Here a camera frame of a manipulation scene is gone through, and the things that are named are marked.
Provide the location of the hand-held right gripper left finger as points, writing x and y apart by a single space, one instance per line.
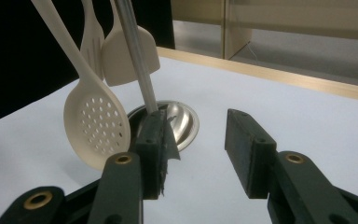
149 149

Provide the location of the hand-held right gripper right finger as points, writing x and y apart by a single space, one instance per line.
251 155

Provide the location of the beige perforated skimmer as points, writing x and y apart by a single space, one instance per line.
84 84

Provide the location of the steel utensil rack stand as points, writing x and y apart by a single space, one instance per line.
136 56

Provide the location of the beige solid spatula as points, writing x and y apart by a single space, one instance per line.
118 56

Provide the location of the beige slotted spatula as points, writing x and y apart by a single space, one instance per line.
90 37

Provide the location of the beige wooden desk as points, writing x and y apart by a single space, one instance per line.
236 31

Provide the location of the black curtain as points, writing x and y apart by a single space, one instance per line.
12 62

